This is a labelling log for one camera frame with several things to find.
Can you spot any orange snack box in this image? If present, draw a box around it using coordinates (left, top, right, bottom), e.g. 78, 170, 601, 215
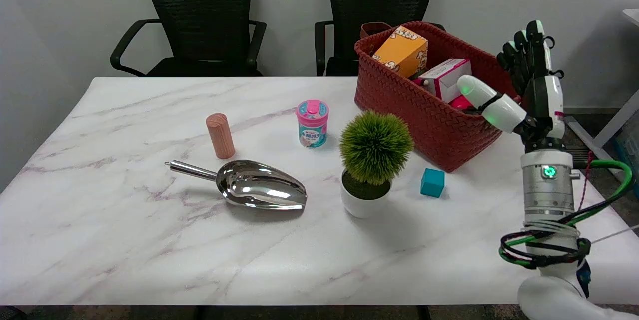
372, 26, 429, 79

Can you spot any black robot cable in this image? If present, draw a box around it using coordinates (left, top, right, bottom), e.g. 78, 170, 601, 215
498, 159, 637, 270

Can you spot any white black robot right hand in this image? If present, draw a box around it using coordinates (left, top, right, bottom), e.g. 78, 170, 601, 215
457, 20, 567, 154

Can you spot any red braided robot cable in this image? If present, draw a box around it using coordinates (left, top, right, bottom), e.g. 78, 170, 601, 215
577, 152, 596, 212

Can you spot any shiny metal scoop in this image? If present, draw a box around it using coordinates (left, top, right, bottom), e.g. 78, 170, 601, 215
165, 159, 308, 210

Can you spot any white pink carton box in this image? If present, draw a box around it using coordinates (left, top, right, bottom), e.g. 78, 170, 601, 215
417, 58, 472, 104

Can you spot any wooden cylinder block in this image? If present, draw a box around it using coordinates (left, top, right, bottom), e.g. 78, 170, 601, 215
206, 113, 236, 160

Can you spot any blue storage bin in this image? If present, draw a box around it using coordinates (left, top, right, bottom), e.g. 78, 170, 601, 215
614, 113, 639, 198

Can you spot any green plant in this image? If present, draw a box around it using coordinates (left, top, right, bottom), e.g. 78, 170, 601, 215
339, 110, 415, 219

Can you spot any pink teal candy jar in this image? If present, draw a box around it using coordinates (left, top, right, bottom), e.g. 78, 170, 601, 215
297, 100, 329, 149

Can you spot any white desk leg frame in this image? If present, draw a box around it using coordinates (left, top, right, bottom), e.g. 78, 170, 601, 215
564, 89, 639, 186

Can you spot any pink round item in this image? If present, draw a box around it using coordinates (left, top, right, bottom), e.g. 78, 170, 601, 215
449, 94, 475, 112

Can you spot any red woven basket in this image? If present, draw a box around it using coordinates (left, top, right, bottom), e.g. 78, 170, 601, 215
354, 21, 523, 173

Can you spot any teal cube block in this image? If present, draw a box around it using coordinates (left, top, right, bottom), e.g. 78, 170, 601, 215
420, 168, 445, 198

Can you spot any green robot cable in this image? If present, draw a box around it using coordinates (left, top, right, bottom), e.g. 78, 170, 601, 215
499, 159, 637, 267

